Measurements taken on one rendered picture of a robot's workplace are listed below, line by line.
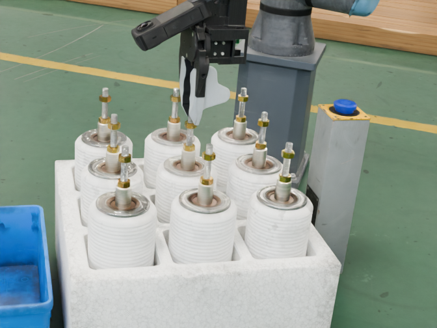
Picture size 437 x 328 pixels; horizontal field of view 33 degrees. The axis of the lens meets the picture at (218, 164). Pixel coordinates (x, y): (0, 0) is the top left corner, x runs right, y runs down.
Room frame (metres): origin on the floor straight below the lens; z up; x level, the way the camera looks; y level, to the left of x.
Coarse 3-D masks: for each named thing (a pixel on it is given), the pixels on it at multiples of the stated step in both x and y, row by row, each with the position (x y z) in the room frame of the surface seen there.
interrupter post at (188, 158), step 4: (184, 152) 1.07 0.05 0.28; (188, 152) 1.07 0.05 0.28; (192, 152) 1.07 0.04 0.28; (184, 156) 1.07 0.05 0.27; (188, 156) 1.07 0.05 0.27; (192, 156) 1.07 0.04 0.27; (184, 160) 1.07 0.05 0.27; (188, 160) 1.07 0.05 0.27; (192, 160) 1.07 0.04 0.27; (184, 164) 1.07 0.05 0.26; (188, 164) 1.07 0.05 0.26; (192, 164) 1.07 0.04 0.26; (184, 168) 1.07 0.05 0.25; (188, 168) 1.07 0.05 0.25; (192, 168) 1.07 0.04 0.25
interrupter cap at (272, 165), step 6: (240, 156) 1.13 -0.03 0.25; (246, 156) 1.13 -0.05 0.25; (252, 156) 1.13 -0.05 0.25; (270, 156) 1.14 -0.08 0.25; (240, 162) 1.11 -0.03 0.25; (246, 162) 1.11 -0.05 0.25; (270, 162) 1.12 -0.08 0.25; (276, 162) 1.12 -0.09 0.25; (240, 168) 1.09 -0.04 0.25; (246, 168) 1.09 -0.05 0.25; (252, 168) 1.09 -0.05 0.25; (258, 168) 1.10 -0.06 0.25; (264, 168) 1.10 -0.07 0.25; (270, 168) 1.10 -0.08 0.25; (276, 168) 1.10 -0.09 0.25; (258, 174) 1.07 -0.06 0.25; (264, 174) 1.07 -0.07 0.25
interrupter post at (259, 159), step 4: (256, 148) 1.11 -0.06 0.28; (256, 152) 1.10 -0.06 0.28; (260, 152) 1.10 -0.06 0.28; (264, 152) 1.10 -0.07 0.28; (256, 156) 1.10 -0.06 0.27; (260, 156) 1.10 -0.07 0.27; (264, 156) 1.10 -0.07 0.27; (252, 160) 1.11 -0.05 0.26; (256, 160) 1.10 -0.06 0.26; (260, 160) 1.10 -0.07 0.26; (264, 160) 1.10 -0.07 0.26; (252, 164) 1.10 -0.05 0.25; (256, 164) 1.10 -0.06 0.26; (260, 164) 1.10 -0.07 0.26; (264, 164) 1.10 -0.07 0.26
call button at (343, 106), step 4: (336, 100) 1.24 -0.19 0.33; (340, 100) 1.24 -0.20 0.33; (344, 100) 1.24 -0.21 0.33; (348, 100) 1.24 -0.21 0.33; (336, 104) 1.22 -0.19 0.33; (340, 104) 1.22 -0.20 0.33; (344, 104) 1.22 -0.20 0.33; (348, 104) 1.22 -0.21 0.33; (352, 104) 1.22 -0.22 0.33; (356, 104) 1.23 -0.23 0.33; (336, 108) 1.22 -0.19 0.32; (340, 108) 1.21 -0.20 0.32; (344, 108) 1.21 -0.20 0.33; (348, 108) 1.21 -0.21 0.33; (352, 108) 1.21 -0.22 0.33; (340, 112) 1.22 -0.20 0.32; (344, 112) 1.21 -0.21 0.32; (348, 112) 1.22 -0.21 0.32; (352, 112) 1.22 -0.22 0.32
